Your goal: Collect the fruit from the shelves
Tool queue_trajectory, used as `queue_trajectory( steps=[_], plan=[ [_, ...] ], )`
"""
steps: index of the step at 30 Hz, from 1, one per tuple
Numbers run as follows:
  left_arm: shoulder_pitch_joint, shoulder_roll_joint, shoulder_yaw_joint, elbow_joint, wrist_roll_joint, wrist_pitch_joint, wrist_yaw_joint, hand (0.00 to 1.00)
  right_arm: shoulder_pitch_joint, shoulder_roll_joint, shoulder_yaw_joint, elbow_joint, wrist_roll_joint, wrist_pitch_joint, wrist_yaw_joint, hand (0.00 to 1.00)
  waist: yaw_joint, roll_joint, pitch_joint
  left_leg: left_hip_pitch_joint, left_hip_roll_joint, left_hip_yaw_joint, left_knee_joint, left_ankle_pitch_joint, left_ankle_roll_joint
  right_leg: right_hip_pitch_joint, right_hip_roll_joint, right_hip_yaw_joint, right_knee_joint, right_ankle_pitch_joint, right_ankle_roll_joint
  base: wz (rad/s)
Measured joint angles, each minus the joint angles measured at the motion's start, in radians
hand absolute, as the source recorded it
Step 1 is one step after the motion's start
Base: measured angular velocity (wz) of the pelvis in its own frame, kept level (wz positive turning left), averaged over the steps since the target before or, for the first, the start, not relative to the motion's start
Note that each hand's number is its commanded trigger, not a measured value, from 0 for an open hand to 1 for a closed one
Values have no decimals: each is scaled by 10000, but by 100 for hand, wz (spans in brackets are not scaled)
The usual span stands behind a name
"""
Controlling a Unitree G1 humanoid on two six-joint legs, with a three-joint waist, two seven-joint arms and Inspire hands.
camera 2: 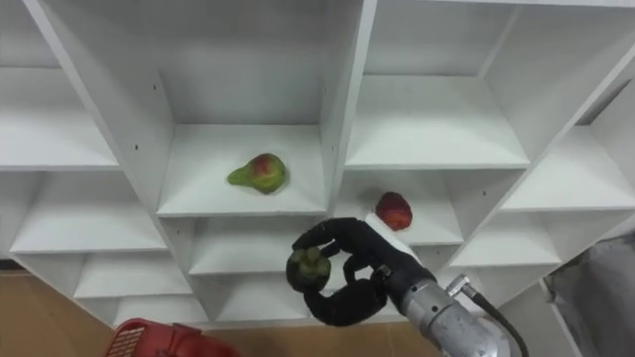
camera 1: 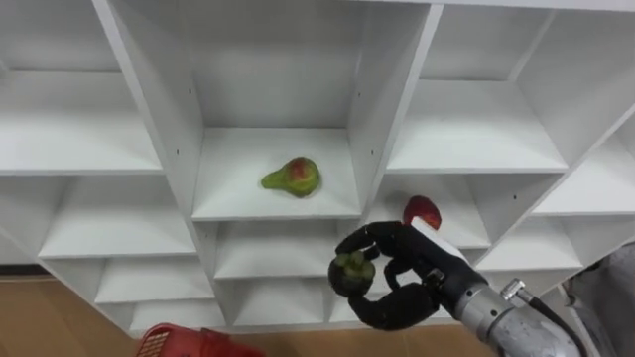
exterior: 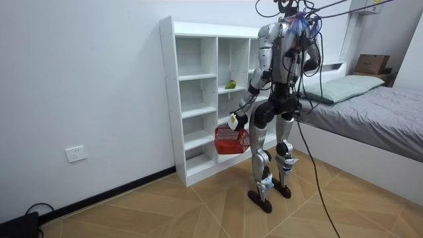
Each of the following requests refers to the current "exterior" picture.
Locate brown cardboard box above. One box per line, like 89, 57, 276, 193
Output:
354, 54, 391, 75

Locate red mesh plastic basket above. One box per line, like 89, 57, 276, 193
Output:
213, 126, 251, 155

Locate black floor cable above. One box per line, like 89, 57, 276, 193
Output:
295, 115, 342, 238

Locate cable bundle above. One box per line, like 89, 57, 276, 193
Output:
254, 0, 396, 37

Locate white cubby shelf unit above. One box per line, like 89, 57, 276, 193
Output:
159, 15, 279, 188

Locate white wall socket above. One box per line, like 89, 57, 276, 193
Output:
65, 145, 88, 163

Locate white wall box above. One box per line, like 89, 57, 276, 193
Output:
349, 0, 386, 16

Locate black floor device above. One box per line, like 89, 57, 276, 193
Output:
0, 211, 40, 238

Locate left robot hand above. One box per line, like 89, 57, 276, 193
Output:
227, 112, 249, 132

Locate pale green pillow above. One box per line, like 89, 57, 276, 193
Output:
302, 75, 386, 105

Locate robot legs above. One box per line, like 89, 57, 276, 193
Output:
247, 99, 300, 214

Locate robot body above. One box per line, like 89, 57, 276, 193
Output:
269, 0, 323, 116

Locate grey bed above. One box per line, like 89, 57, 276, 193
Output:
289, 61, 423, 208

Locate thin black device cable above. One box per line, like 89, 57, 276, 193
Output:
25, 202, 56, 216

